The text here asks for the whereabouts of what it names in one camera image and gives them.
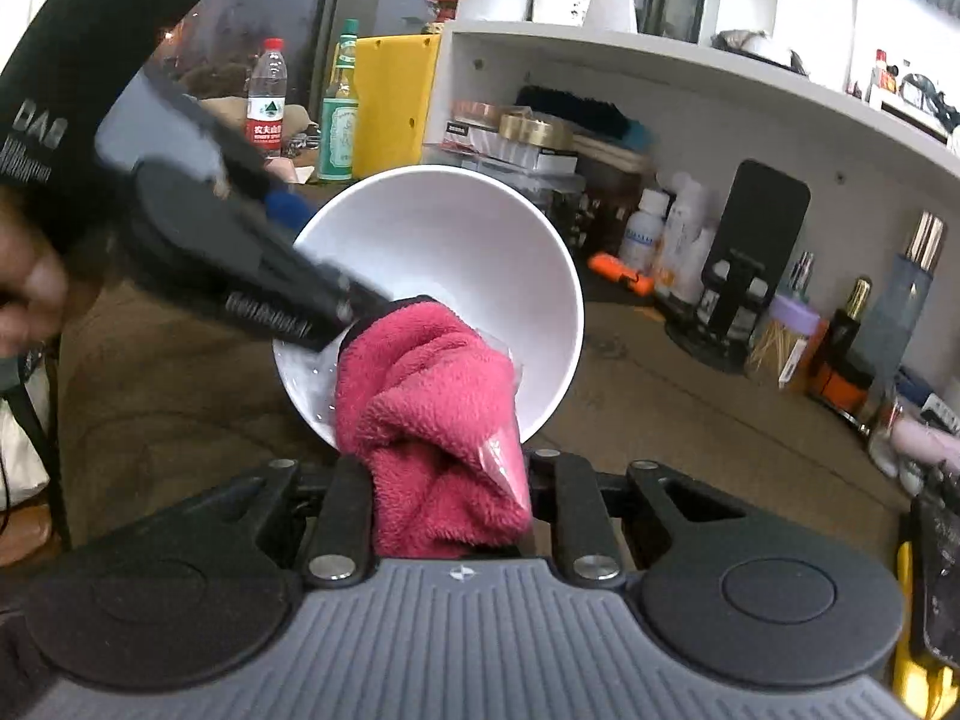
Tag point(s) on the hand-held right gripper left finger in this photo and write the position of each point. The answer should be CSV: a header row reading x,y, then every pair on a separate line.
x,y
341,510

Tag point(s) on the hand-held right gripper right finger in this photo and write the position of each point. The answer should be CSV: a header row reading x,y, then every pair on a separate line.
x,y
570,510

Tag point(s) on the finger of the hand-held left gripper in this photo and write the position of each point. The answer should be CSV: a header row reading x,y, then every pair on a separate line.
x,y
352,296
289,210

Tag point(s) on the white bowl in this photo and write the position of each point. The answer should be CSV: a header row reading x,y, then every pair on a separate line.
x,y
450,240

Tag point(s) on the pink towel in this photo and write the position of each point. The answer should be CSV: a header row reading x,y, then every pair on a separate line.
x,y
420,405

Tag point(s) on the person's left hand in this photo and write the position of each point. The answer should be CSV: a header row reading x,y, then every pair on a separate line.
x,y
30,292

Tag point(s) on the green glass bottle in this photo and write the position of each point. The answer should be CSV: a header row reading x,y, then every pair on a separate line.
x,y
339,127

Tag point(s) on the red label water bottle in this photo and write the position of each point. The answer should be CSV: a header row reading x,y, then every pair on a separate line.
x,y
266,112

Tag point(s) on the yellow plastic box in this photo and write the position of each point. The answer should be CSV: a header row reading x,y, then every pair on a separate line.
x,y
390,105

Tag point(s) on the white flat box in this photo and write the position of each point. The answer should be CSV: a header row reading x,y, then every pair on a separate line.
x,y
487,142

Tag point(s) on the copper lid tin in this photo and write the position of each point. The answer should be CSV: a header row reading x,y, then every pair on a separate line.
x,y
480,109

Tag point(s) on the orange utility knife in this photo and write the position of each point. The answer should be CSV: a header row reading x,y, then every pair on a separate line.
x,y
619,274

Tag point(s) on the gold round tin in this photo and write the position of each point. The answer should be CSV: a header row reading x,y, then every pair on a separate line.
x,y
536,131

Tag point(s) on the black phone stand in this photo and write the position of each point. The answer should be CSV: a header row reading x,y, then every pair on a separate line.
x,y
731,300

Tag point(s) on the toothpick jar purple lid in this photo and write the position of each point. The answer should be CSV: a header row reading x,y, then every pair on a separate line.
x,y
780,345

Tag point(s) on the white medicine bottle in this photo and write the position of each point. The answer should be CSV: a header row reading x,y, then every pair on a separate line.
x,y
643,236

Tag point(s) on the black bristle brush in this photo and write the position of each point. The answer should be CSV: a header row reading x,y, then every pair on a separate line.
x,y
577,109

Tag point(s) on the white pump bottle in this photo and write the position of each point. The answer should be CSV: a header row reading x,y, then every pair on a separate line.
x,y
686,240

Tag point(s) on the orange jar black lid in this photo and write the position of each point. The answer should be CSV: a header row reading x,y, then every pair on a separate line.
x,y
840,390

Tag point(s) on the wooden brush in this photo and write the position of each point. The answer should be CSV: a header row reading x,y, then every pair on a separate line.
x,y
615,154

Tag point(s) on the white bag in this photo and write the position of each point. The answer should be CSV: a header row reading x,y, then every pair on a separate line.
x,y
22,457

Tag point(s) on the dark bottle gold cap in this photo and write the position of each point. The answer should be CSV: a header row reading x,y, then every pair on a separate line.
x,y
841,330

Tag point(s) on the small clear spray bottle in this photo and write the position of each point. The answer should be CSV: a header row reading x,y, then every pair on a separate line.
x,y
799,277

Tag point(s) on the white shelf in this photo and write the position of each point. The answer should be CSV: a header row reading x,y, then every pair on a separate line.
x,y
600,52

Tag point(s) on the black phone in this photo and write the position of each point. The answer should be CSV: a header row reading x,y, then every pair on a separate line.
x,y
765,210

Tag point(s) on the pink glass cup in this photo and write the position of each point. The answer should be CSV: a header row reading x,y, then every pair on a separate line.
x,y
922,439

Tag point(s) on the tall blue bottle silver cap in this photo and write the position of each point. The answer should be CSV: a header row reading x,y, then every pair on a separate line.
x,y
896,307

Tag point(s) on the yellow tool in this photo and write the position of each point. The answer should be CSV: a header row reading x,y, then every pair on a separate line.
x,y
919,682

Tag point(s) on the metal dish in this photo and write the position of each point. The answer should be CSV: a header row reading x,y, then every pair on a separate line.
x,y
750,45

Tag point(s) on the small red cap bottle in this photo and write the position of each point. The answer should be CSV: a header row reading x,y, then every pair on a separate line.
x,y
879,75

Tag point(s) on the black helmet figure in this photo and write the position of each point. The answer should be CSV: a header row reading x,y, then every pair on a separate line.
x,y
926,94

